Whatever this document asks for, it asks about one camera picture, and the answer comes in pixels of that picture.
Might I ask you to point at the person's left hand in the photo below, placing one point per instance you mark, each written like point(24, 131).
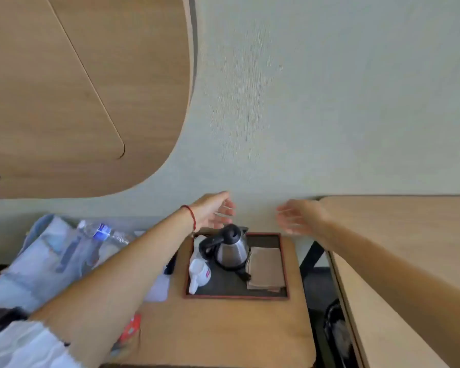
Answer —
point(207, 210)

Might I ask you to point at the person's right hand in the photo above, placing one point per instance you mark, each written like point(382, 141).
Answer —
point(308, 216)

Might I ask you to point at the person's right fingers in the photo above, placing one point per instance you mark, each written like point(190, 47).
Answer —
point(287, 218)

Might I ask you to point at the person's left fingers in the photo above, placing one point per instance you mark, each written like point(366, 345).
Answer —
point(225, 210)

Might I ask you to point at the person's right forearm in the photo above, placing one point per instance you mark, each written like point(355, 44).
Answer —
point(398, 272)

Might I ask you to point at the person's left forearm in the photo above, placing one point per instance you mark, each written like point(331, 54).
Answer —
point(111, 287)

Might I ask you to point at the black table leg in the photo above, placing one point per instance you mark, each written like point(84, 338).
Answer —
point(310, 258)

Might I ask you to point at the stack of brown paper packets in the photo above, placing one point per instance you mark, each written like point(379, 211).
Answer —
point(266, 268)

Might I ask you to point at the dark tray with red rim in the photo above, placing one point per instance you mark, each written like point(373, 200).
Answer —
point(230, 285)

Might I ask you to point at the wooden desk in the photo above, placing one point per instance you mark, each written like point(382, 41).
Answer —
point(391, 233)

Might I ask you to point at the wooden side table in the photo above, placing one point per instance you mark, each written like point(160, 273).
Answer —
point(222, 333)

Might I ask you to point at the clear plastic water bottle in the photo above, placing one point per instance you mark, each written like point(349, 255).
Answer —
point(103, 231)

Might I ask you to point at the black waste bin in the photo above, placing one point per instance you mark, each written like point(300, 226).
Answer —
point(339, 333)

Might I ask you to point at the red snack packet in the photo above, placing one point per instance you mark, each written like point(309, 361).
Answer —
point(129, 333)

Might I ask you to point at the wooden wall cabinet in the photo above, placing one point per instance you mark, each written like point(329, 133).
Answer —
point(84, 95)

